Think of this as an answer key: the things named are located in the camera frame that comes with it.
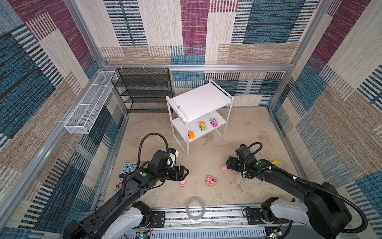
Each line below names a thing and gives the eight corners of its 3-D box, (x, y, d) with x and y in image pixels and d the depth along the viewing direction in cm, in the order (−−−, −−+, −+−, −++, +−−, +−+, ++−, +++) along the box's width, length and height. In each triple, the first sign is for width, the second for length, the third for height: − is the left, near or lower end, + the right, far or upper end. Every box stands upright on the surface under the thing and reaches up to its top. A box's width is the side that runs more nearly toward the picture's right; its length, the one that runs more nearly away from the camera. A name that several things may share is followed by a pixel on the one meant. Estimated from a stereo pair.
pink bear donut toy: (205, 185, 85) (206, 184, 83) (205, 177, 88) (205, 175, 86) (216, 185, 85) (217, 184, 83) (216, 177, 88) (216, 175, 86)
